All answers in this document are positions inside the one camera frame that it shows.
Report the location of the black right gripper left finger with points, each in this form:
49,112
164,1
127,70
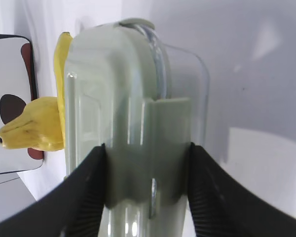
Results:
72,209

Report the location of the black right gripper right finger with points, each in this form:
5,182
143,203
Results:
222,207

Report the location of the yellow pear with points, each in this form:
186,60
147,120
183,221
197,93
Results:
38,127

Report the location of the green lidded glass container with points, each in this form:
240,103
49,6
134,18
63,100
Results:
134,105

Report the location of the navy insulated lunch bag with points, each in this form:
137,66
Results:
17,89

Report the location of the yellow banana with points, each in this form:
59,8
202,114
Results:
60,56

